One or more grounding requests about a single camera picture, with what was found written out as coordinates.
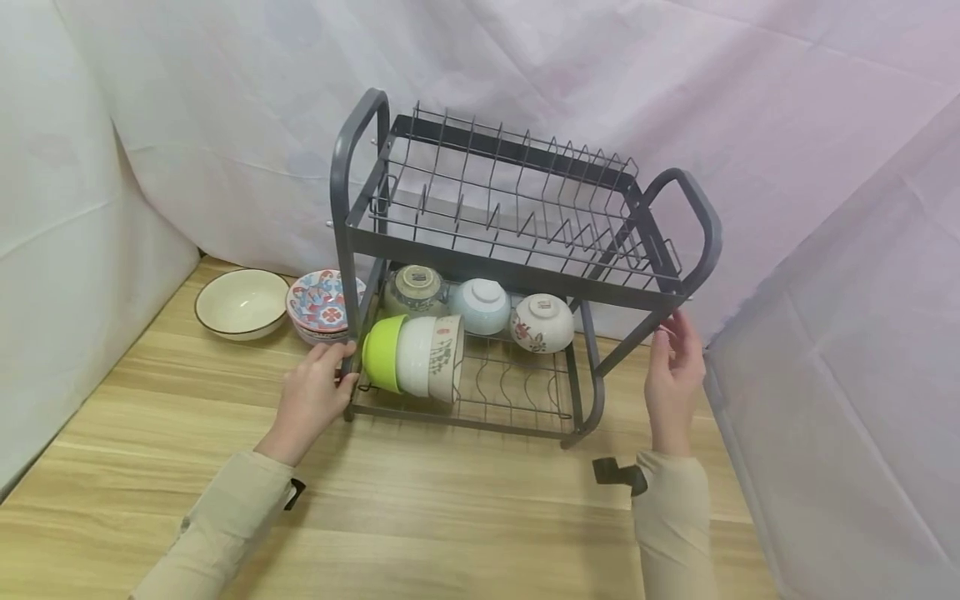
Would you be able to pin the person's right hand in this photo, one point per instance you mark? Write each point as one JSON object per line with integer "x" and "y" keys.
{"x": 671, "y": 392}

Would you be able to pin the person's left hand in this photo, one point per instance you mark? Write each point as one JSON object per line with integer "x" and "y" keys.
{"x": 306, "y": 404}

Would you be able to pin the grey two-tier dish rack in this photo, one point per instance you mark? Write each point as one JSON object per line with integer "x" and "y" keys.
{"x": 517, "y": 267}

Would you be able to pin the person's right forearm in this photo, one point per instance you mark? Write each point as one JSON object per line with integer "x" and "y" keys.
{"x": 675, "y": 529}

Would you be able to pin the person's left forearm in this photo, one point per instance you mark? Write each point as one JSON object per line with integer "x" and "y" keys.
{"x": 217, "y": 529}

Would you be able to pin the red and blue patterned bowl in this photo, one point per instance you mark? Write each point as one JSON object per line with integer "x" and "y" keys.
{"x": 321, "y": 302}
{"x": 319, "y": 337}

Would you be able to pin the black wrist band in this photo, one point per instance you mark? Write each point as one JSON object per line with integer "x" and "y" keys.
{"x": 619, "y": 475}
{"x": 295, "y": 494}

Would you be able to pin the cream bowl with brown rim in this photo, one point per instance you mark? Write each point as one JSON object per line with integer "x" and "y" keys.
{"x": 241, "y": 304}

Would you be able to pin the white bowl with dark markings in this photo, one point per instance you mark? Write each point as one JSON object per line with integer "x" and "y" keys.
{"x": 424, "y": 357}

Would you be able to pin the white bowl with red flowers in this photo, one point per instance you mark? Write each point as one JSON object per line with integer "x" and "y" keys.
{"x": 541, "y": 323}

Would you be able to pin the beige green glazed bowl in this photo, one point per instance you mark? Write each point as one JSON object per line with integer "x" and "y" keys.
{"x": 415, "y": 292}

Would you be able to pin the light blue bowl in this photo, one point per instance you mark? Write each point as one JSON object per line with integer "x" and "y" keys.
{"x": 480, "y": 307}

